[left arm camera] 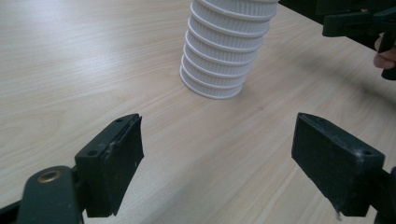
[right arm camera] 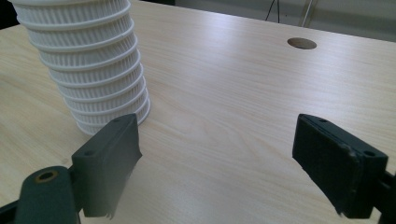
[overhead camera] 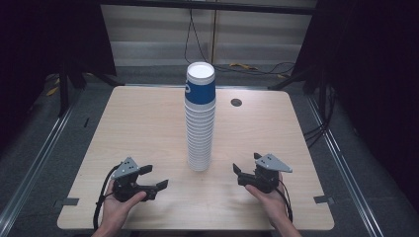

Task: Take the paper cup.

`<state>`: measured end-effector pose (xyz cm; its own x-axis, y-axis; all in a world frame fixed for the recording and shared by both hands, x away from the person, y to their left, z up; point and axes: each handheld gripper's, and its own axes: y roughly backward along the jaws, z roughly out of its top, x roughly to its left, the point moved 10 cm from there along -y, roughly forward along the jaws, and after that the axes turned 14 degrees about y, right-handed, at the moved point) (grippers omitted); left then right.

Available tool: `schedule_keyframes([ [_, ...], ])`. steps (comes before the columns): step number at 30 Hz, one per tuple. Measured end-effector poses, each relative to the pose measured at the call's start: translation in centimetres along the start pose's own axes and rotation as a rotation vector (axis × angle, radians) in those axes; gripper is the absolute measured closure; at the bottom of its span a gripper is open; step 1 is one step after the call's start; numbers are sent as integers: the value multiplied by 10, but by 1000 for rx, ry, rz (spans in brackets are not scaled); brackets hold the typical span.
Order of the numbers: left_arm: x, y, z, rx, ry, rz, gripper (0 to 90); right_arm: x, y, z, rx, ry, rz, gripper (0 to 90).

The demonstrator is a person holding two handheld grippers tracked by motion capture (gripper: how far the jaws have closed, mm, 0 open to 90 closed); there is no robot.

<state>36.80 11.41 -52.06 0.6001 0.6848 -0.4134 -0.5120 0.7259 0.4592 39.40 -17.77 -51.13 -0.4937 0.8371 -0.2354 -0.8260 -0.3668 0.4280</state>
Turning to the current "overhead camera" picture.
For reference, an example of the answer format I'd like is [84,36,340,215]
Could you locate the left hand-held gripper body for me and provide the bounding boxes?
[111,156,157,202]

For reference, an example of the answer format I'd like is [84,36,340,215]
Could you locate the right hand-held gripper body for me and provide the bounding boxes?
[237,153,293,195]

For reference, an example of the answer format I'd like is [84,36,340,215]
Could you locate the stack of paper cups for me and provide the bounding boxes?
[184,98,216,173]

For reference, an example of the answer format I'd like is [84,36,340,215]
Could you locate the person's left hand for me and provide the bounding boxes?
[100,190,148,229]

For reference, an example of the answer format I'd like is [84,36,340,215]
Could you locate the person's right hand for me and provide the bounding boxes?
[244,172,292,229]

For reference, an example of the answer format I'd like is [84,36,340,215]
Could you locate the grey tape strip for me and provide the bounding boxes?
[312,195,335,205]
[53,197,80,208]

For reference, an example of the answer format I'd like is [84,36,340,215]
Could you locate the black metal stand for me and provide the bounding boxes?
[57,62,117,119]
[267,65,318,92]

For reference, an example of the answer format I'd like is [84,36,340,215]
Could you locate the dark curtain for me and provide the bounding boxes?
[0,0,117,146]
[292,0,419,201]

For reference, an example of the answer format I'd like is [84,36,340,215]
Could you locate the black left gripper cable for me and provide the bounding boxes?
[93,163,122,231]

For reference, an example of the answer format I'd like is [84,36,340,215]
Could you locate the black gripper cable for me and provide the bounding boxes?
[93,163,122,231]
[276,179,294,223]

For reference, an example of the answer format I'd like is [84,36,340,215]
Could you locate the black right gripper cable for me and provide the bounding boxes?
[276,179,294,223]

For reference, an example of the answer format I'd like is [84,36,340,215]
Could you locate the bundle of black floor cables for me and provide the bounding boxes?
[302,85,338,150]

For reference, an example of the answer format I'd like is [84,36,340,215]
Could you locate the metal floor rail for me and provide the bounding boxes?
[0,104,76,229]
[305,94,385,237]

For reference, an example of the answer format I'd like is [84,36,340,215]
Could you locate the black hanging wall cable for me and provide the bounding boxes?
[183,8,296,77]

